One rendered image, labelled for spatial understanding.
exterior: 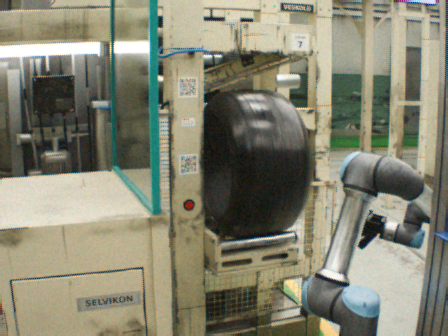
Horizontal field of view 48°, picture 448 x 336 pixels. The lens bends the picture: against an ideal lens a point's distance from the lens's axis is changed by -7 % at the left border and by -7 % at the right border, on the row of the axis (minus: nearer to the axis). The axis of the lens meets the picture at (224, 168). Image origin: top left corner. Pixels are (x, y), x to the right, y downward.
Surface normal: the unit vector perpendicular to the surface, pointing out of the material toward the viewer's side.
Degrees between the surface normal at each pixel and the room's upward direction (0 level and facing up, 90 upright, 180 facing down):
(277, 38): 90
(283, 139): 64
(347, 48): 90
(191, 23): 90
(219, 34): 90
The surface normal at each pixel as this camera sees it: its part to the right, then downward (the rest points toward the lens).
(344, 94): 0.18, 0.19
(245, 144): -0.40, -0.15
